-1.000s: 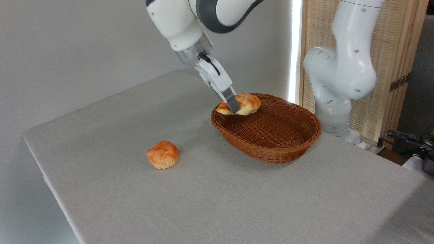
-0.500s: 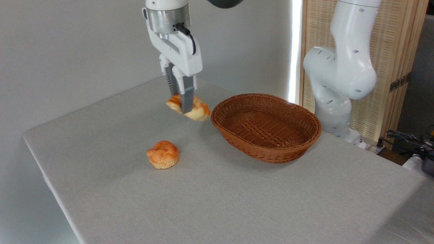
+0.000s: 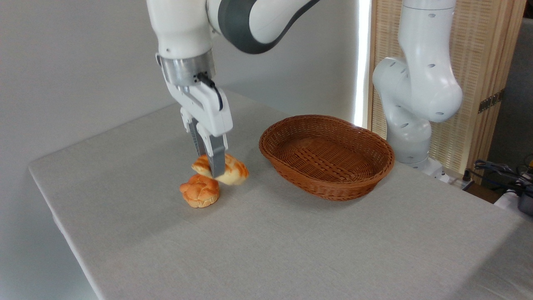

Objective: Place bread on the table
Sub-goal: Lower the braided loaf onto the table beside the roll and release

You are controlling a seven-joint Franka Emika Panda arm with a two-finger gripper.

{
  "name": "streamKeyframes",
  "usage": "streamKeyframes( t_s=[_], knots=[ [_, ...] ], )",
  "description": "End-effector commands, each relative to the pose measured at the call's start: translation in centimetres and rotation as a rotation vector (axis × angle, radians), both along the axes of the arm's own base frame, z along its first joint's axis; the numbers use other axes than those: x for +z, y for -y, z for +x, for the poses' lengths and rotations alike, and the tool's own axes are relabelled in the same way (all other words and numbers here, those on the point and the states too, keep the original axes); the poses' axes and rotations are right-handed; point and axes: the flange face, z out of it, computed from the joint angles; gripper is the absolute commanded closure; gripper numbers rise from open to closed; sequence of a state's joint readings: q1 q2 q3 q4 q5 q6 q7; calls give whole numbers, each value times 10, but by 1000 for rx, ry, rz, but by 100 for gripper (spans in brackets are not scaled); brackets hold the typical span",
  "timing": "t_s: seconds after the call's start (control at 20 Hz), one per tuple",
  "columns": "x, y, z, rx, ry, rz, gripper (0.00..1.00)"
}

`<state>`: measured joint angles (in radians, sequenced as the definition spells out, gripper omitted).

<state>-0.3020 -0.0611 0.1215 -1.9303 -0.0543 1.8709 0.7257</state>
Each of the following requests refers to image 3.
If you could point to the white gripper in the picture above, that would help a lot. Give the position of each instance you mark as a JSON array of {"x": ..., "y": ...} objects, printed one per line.
[{"x": 210, "y": 110}]

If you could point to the long braided bread loaf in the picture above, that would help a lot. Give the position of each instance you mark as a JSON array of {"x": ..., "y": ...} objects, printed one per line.
[{"x": 235, "y": 171}]

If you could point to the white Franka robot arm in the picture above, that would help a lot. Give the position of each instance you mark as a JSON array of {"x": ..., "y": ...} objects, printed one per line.
[{"x": 420, "y": 83}]

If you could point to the round orange bread roll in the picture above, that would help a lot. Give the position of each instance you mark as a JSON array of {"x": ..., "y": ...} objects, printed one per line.
[{"x": 200, "y": 192}]

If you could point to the grey tablecloth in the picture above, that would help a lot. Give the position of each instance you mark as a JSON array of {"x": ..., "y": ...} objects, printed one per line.
[{"x": 291, "y": 250}]

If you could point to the brown wicker basket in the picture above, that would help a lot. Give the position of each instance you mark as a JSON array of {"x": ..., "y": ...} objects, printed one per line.
[{"x": 354, "y": 175}]

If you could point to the dark metal screen hinge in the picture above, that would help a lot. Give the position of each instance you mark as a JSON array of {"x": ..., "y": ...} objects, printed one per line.
[{"x": 491, "y": 101}]

